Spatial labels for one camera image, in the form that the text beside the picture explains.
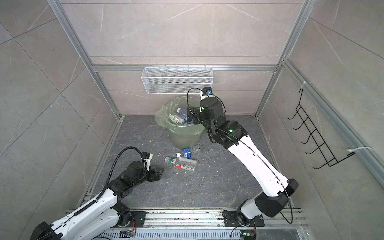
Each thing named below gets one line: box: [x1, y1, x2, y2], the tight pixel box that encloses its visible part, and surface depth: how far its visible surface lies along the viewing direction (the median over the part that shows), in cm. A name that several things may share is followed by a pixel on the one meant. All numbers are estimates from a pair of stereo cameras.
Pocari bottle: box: [176, 147, 192, 159], surface depth 94 cm
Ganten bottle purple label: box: [176, 107, 188, 124], surface depth 95 cm
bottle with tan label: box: [168, 114, 183, 124], surface depth 92 cm
